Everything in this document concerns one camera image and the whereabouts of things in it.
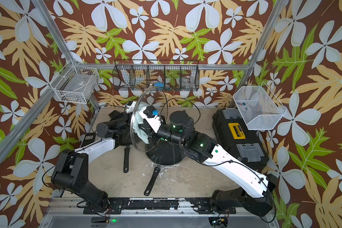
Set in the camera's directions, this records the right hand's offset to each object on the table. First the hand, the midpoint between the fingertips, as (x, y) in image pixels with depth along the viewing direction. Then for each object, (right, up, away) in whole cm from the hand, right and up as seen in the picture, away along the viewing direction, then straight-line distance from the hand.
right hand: (137, 123), depth 54 cm
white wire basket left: (-46, +24, +32) cm, 61 cm away
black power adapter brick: (-45, -11, +45) cm, 64 cm away
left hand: (+2, +1, +9) cm, 9 cm away
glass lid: (-5, +23, +66) cm, 70 cm away
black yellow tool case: (+49, -8, +28) cm, 57 cm away
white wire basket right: (+66, +9, +30) cm, 73 cm away
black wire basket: (+4, +34, +45) cm, 57 cm away
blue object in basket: (+5, +25, +40) cm, 48 cm away
